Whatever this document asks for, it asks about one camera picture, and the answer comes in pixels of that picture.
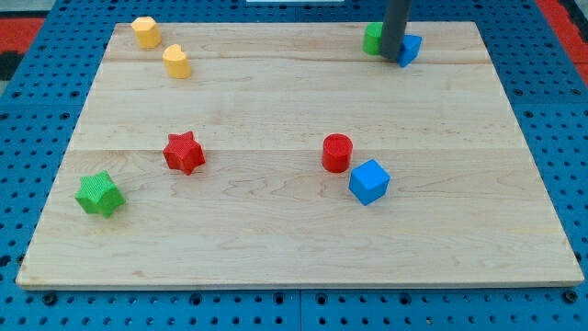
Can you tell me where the green cylinder block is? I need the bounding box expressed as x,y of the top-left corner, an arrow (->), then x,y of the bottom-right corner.
362,22 -> 383,55

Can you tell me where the light wooden board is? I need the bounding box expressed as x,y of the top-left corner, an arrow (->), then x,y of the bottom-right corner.
16,22 -> 583,291

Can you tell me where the red cylinder block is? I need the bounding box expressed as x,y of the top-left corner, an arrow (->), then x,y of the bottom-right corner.
322,133 -> 353,173

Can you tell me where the blue cube block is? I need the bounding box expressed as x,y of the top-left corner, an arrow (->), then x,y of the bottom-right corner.
348,159 -> 390,206

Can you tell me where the red star block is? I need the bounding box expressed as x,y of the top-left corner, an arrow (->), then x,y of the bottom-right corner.
163,131 -> 206,176

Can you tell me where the yellow heart block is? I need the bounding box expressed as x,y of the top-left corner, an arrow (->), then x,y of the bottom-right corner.
163,44 -> 191,79

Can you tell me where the blue triangular block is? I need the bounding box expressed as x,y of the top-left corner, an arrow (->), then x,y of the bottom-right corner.
397,34 -> 423,67

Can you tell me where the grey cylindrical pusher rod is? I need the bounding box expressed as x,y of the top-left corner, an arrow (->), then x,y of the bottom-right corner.
379,0 -> 413,62

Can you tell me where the green star block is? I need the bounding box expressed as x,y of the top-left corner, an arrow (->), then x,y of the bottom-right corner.
75,170 -> 126,218

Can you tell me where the yellow hexagon block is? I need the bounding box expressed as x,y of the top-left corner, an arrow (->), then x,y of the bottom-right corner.
130,17 -> 162,49

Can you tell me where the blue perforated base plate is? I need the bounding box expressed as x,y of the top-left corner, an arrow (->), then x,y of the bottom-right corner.
1,1 -> 587,330

